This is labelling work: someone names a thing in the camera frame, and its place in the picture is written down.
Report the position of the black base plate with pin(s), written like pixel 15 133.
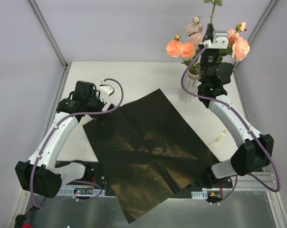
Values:
pixel 207 182

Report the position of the aluminium frame post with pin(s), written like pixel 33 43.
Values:
pixel 47 32
pixel 261 21

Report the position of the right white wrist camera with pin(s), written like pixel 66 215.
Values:
pixel 218 40

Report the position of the red object bottom corner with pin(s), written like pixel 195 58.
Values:
pixel 23 225

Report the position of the left white cable duct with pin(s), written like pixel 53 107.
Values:
pixel 80 192

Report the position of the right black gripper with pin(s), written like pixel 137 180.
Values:
pixel 210 51

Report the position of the pale pink flower stem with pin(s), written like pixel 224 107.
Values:
pixel 194 31

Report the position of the black wrapping paper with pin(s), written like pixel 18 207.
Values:
pixel 148 153

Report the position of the cream ribbon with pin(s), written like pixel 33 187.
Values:
pixel 218 138

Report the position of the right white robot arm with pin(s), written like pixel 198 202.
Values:
pixel 254 148

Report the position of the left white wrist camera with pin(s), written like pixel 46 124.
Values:
pixel 106 90

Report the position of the right aluminium frame post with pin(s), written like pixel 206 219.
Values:
pixel 261 21

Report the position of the right white cable duct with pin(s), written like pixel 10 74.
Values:
pixel 199 195

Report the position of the white cable duct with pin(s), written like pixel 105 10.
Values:
pixel 80 192
pixel 199 195

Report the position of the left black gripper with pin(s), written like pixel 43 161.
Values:
pixel 105 110

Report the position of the white ribbed vase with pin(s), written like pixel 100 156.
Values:
pixel 190 83

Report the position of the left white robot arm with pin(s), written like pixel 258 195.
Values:
pixel 39 174

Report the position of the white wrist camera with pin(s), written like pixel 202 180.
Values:
pixel 218 40
pixel 106 90

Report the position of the left aluminium frame post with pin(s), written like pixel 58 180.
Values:
pixel 47 32

